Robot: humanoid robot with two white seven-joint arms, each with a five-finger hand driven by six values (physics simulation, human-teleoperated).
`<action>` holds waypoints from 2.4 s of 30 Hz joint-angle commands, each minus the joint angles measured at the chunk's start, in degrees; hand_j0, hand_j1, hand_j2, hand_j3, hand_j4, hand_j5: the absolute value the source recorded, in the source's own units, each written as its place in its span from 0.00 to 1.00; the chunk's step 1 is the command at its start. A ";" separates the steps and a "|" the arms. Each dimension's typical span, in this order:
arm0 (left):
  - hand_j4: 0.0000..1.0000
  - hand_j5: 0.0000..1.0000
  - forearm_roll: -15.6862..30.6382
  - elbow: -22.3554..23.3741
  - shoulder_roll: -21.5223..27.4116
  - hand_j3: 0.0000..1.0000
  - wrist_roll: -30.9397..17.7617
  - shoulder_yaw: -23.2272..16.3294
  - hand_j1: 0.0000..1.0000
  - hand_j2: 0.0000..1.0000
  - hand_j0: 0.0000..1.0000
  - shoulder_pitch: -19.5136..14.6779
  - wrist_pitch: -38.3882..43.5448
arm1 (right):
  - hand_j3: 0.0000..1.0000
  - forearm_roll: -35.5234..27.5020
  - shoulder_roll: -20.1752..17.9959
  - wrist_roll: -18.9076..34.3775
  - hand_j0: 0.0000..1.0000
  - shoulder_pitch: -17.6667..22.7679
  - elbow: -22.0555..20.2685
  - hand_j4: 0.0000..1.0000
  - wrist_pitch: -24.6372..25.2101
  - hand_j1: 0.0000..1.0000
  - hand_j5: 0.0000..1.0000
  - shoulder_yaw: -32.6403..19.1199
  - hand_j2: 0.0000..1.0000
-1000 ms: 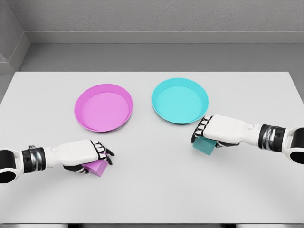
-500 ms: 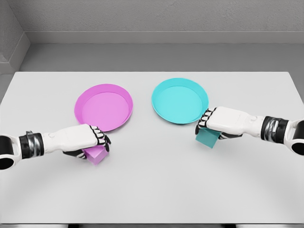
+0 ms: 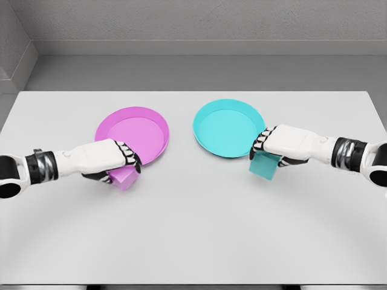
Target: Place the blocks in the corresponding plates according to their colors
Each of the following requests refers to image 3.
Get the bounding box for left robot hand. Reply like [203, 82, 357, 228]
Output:
[77, 139, 143, 185]

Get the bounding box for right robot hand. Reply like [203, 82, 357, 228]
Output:
[249, 123, 315, 168]

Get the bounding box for pink block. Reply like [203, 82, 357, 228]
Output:
[107, 166, 139, 192]

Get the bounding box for cyan block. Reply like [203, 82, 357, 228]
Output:
[248, 150, 279, 182]

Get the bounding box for pink plate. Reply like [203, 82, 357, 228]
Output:
[94, 106, 171, 167]

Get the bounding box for cyan plate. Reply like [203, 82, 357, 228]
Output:
[192, 98, 266, 159]

